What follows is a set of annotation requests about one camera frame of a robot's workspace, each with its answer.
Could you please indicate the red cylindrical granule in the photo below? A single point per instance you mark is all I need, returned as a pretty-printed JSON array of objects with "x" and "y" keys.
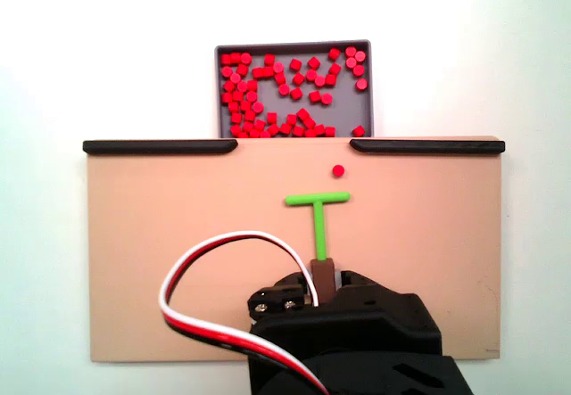
[
  {"x": 359, "y": 130},
  {"x": 315, "y": 96},
  {"x": 351, "y": 62},
  {"x": 296, "y": 94},
  {"x": 358, "y": 70},
  {"x": 351, "y": 51},
  {"x": 334, "y": 53},
  {"x": 361, "y": 84},
  {"x": 284, "y": 89},
  {"x": 327, "y": 98},
  {"x": 360, "y": 55},
  {"x": 338, "y": 170}
]

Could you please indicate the green T-shaped pusher tool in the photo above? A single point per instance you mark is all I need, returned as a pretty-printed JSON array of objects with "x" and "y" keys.
[{"x": 319, "y": 230}]

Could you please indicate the pink flat board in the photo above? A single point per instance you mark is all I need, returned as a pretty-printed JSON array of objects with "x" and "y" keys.
[{"x": 178, "y": 216}]

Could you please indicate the black foam rail strip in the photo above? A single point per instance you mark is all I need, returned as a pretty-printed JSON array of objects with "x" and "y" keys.
[
  {"x": 428, "y": 146},
  {"x": 156, "y": 146}
]

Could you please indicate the grey rectangular tray container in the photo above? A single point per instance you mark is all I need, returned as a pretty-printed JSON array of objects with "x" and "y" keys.
[{"x": 276, "y": 105}]

